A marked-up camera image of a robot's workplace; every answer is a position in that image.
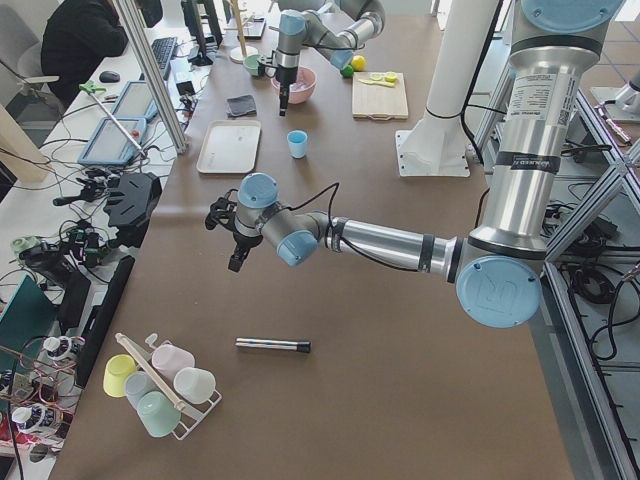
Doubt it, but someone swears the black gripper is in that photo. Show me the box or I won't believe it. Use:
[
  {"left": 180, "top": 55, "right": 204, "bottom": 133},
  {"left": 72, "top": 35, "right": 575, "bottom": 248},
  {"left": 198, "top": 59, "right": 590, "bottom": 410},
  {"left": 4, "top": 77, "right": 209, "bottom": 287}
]
[
  {"left": 258, "top": 53, "right": 298, "bottom": 116},
  {"left": 204, "top": 188, "right": 262, "bottom": 272}
]

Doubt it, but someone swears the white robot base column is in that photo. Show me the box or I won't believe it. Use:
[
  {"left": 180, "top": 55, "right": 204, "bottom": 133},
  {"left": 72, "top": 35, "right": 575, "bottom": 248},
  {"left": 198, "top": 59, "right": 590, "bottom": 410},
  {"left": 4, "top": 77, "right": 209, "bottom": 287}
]
[{"left": 396, "top": 0, "right": 500, "bottom": 177}]

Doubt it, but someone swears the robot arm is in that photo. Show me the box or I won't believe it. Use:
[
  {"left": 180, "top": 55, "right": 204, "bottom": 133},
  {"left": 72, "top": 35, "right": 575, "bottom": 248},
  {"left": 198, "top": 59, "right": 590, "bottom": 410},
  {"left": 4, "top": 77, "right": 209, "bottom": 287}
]
[
  {"left": 205, "top": 1, "right": 621, "bottom": 328},
  {"left": 259, "top": 0, "right": 386, "bottom": 116}
]

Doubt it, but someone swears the pink bowl of ice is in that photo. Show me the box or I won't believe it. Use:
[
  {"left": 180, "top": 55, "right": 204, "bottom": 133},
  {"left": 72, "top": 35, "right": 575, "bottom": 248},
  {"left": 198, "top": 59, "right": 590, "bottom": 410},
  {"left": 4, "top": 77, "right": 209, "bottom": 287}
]
[{"left": 287, "top": 66, "right": 316, "bottom": 105}]

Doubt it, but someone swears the light blue plastic cup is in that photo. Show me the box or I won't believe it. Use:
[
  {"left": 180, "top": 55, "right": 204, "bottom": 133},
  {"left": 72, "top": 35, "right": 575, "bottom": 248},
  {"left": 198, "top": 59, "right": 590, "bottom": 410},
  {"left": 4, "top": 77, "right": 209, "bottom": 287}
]
[{"left": 286, "top": 130, "right": 308, "bottom": 159}]

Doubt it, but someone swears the yellow plastic cup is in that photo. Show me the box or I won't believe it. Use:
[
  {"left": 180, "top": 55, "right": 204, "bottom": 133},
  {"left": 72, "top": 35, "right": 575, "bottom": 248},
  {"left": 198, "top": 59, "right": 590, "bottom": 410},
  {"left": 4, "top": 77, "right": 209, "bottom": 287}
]
[{"left": 103, "top": 354, "right": 137, "bottom": 398}]

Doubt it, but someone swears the grey-blue plastic cup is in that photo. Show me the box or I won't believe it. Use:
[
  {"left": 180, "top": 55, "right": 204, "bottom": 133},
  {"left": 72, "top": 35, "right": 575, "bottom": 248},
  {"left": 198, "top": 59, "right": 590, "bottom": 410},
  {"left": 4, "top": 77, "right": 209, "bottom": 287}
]
[{"left": 124, "top": 370, "right": 156, "bottom": 409}]

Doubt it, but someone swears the mint green plastic cup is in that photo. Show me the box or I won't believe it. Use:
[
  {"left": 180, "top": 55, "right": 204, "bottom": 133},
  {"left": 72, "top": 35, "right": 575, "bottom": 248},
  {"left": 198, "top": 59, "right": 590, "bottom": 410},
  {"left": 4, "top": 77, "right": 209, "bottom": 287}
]
[{"left": 136, "top": 391, "right": 181, "bottom": 438}]

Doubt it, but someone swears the green ceramic bowl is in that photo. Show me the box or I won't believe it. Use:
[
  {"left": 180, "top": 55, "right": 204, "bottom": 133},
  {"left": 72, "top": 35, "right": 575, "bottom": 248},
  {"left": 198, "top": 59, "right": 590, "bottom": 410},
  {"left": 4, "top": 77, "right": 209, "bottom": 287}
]
[{"left": 243, "top": 54, "right": 275, "bottom": 78}]

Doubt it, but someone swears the grey folded cloth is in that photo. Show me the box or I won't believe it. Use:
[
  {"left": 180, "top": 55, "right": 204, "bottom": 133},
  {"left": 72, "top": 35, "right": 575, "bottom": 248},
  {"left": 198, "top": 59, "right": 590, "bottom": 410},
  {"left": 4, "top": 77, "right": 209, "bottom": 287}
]
[{"left": 226, "top": 95, "right": 257, "bottom": 118}]

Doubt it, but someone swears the wooden mug tree stand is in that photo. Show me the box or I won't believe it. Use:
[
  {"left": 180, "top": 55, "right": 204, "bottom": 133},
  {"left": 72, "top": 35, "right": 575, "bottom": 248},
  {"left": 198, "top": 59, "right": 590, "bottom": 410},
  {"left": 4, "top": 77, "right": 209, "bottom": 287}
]
[{"left": 225, "top": 0, "right": 258, "bottom": 64}]

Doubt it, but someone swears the green lime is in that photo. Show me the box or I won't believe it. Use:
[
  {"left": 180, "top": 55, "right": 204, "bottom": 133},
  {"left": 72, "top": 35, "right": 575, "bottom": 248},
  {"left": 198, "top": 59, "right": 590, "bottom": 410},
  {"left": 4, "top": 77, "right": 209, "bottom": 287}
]
[{"left": 340, "top": 65, "right": 354, "bottom": 78}]

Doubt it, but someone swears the cream rabbit tray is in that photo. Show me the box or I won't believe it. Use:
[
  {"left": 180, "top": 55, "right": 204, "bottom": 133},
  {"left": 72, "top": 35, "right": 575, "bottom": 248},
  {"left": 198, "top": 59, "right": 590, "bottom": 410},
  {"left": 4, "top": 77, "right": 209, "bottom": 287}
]
[{"left": 196, "top": 120, "right": 261, "bottom": 174}]

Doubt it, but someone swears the whole yellow lemon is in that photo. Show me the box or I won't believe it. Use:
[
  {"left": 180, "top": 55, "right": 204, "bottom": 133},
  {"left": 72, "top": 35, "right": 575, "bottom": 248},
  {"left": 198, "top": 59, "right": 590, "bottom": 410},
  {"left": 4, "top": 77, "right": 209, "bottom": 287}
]
[{"left": 351, "top": 55, "right": 367, "bottom": 72}]

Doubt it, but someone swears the wooden cutting board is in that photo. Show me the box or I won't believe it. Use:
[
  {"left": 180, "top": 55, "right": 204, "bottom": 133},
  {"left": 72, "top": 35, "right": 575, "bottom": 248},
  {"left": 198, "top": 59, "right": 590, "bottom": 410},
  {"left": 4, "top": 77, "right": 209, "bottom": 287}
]
[{"left": 352, "top": 72, "right": 409, "bottom": 120}]

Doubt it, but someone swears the yellow plastic knife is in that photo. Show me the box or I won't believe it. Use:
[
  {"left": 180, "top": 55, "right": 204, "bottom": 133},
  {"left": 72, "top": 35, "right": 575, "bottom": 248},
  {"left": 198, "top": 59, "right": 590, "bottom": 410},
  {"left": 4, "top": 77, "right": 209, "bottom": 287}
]
[{"left": 357, "top": 78, "right": 396, "bottom": 88}]

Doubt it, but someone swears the steel muddler with black tip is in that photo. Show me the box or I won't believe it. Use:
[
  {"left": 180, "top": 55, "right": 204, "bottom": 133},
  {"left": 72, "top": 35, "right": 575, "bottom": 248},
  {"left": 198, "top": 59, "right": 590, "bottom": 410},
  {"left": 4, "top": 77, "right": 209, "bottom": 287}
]
[{"left": 235, "top": 337, "right": 312, "bottom": 354}]

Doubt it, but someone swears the black angular device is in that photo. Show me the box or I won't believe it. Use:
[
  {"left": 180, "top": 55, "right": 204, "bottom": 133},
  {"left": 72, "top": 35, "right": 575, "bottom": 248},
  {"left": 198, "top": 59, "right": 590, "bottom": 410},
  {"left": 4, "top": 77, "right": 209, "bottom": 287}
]
[{"left": 103, "top": 173, "right": 162, "bottom": 248}]

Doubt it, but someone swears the black keyboard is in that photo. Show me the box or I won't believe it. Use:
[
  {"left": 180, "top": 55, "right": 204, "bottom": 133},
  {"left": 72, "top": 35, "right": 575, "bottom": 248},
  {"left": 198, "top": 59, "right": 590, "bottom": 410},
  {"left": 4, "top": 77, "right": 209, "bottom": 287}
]
[{"left": 151, "top": 37, "right": 178, "bottom": 80}]

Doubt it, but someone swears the blue teach pendant far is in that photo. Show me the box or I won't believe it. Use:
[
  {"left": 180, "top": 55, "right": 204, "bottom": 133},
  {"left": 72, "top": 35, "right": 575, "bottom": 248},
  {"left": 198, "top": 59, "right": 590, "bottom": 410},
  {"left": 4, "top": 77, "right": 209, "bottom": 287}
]
[{"left": 112, "top": 81, "right": 158, "bottom": 121}]

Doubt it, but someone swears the blue teach pendant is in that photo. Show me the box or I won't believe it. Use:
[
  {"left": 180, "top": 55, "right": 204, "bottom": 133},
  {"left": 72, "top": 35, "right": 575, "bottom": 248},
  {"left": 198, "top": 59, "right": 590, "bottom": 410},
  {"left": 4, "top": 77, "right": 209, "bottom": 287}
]
[
  {"left": 112, "top": 81, "right": 158, "bottom": 121},
  {"left": 78, "top": 117, "right": 147, "bottom": 166}
]

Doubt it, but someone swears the blue teach pendant near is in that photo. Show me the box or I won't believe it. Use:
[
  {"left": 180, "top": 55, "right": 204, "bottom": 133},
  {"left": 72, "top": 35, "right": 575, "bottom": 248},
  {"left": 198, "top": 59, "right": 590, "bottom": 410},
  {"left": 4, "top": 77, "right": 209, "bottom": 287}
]
[{"left": 78, "top": 117, "right": 147, "bottom": 166}]

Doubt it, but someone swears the black computer mouse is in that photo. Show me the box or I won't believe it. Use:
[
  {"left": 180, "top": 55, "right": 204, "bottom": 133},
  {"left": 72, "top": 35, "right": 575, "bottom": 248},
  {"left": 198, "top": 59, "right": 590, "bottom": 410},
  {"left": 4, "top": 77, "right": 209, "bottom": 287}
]
[{"left": 99, "top": 71, "right": 120, "bottom": 84}]

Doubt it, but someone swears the seated person in black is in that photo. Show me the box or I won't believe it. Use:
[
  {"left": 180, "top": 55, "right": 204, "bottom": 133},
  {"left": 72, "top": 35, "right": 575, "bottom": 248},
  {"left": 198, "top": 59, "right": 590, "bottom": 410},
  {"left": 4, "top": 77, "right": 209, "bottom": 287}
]
[{"left": 40, "top": 0, "right": 164, "bottom": 101}]

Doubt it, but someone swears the white wire cup rack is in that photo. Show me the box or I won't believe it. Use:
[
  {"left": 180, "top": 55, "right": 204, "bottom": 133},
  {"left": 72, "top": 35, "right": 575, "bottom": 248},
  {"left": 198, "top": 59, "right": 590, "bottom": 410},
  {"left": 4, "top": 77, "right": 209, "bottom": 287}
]
[{"left": 115, "top": 333, "right": 222, "bottom": 440}]

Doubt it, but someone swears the aluminium frame post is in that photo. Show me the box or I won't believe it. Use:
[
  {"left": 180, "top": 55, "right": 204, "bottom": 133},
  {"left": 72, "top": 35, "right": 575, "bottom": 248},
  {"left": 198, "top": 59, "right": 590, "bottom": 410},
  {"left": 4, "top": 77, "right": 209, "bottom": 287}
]
[{"left": 114, "top": 0, "right": 187, "bottom": 154}]

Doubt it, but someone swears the copper wire bottle rack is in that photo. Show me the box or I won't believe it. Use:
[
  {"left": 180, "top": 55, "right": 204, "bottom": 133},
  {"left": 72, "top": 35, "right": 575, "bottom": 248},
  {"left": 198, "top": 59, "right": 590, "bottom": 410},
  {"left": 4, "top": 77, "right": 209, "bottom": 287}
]
[{"left": 1, "top": 336, "right": 83, "bottom": 446}]

